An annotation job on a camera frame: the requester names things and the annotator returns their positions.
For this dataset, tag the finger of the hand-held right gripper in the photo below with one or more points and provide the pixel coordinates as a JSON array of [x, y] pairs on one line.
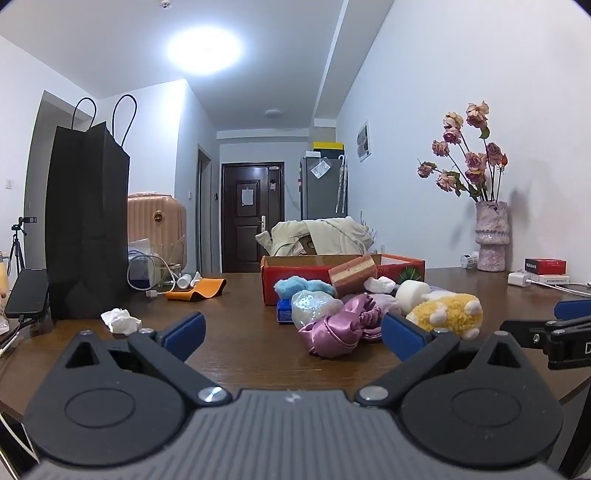
[[521, 331], [575, 309]]

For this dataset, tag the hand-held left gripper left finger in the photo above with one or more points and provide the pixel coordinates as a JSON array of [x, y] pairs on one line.
[[188, 331]]

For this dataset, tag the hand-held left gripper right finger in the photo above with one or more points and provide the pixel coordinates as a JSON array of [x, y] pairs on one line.
[[402, 334]]

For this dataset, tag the yellow plush toy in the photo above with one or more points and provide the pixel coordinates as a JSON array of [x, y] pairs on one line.
[[445, 314]]

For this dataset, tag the pink satin scrunchie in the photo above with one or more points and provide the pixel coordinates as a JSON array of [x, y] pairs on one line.
[[337, 330]]

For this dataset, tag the red cardboard box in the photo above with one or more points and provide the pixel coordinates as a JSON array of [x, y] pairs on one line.
[[270, 286]]

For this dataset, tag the white crumpled soft piece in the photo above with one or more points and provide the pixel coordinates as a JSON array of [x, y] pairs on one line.
[[379, 284]]

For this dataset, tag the flat white box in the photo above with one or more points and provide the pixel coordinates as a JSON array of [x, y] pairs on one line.
[[551, 278]]

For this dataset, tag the white marshmallow-shaped toy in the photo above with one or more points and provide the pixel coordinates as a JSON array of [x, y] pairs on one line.
[[413, 295]]

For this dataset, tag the red and black box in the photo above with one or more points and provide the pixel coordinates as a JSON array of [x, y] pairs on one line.
[[547, 266]]

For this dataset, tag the white plastic device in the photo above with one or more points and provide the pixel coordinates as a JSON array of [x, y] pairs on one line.
[[188, 280]]

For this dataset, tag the white charger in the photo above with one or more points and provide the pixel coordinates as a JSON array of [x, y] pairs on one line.
[[519, 279]]

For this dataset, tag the crumpled white tissue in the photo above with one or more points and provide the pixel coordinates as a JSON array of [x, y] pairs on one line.
[[121, 321]]

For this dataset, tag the clear glass jar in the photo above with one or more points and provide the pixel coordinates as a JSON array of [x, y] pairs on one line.
[[174, 261]]

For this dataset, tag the white and blue box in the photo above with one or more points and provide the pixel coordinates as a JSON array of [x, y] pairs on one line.
[[141, 267]]

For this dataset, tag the iridescent glitter pouch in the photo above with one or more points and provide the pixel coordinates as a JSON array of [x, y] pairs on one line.
[[314, 307]]

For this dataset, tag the blue packet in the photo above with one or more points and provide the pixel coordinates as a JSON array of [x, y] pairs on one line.
[[284, 314]]

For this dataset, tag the pink textured vase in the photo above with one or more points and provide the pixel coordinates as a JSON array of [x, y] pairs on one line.
[[491, 235]]

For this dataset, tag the blue fluffy plush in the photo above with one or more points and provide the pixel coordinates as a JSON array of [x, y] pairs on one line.
[[295, 286]]

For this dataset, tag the pink suitcase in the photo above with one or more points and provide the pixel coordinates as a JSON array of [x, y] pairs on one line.
[[157, 219]]

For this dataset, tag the beige coat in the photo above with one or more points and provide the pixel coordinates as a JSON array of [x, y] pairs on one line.
[[337, 235]]

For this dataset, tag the brown chair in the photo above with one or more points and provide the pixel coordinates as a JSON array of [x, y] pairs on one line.
[[307, 247]]

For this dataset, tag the dark brown door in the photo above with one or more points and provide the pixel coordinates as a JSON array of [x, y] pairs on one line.
[[251, 217]]

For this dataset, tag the black paper bag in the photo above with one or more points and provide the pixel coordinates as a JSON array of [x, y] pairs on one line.
[[87, 221]]

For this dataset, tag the folded white umbrella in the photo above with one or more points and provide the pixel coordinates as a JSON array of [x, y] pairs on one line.
[[341, 184]]

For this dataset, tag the black smartphone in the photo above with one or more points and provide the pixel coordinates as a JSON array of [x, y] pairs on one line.
[[27, 293]]

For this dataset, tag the grey refrigerator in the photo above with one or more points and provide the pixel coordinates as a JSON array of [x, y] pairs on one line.
[[318, 189]]

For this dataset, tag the dried pink roses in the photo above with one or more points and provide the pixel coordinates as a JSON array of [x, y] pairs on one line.
[[475, 161]]

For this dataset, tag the yellow box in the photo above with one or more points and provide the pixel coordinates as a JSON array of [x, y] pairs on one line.
[[328, 146]]

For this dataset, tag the small ceiling lamp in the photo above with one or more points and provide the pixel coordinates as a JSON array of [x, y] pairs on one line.
[[273, 113]]

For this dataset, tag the round ceiling lamp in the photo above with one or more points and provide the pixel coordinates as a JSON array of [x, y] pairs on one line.
[[204, 47]]

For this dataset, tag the small camera tripod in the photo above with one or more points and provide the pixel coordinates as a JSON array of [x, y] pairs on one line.
[[18, 244]]

